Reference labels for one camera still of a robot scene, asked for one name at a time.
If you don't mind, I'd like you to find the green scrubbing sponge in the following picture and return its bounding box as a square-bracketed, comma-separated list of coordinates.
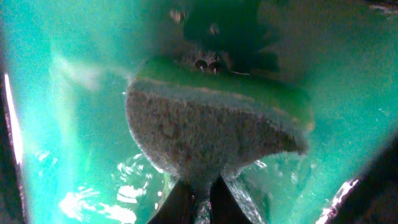
[125, 58, 315, 187]

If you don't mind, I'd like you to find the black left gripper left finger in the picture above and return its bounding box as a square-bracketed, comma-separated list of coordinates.
[147, 181, 195, 224]

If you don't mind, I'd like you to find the black rectangular water tray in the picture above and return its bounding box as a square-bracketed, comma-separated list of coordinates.
[1, 0, 397, 223]

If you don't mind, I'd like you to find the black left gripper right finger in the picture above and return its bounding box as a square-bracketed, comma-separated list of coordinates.
[210, 175, 252, 224]

